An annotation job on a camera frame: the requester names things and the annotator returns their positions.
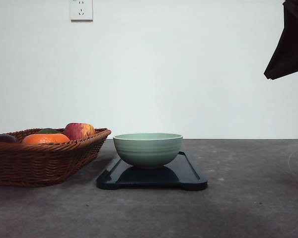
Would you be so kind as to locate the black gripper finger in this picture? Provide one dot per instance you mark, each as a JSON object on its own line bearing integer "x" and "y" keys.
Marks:
{"x": 285, "y": 58}

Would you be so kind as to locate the brown wicker basket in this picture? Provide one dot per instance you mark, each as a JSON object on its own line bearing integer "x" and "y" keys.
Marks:
{"x": 30, "y": 164}

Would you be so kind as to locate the green ceramic bowl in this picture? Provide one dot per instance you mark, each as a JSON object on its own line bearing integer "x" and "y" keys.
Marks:
{"x": 147, "y": 149}

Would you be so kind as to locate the dark purple fruit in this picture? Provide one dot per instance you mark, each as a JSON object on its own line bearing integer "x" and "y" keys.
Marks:
{"x": 6, "y": 138}

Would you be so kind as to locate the green avocado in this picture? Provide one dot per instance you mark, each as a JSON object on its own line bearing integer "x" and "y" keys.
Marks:
{"x": 48, "y": 130}

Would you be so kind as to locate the white wall socket left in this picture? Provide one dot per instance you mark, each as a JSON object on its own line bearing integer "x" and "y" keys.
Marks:
{"x": 81, "y": 11}

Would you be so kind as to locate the orange tangerine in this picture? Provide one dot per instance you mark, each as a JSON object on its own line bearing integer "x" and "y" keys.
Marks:
{"x": 46, "y": 138}

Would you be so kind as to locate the red yellow apple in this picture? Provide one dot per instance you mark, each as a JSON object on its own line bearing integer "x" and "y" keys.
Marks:
{"x": 79, "y": 131}

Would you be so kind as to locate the dark rectangular tray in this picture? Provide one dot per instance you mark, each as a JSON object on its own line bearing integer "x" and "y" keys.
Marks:
{"x": 180, "y": 173}

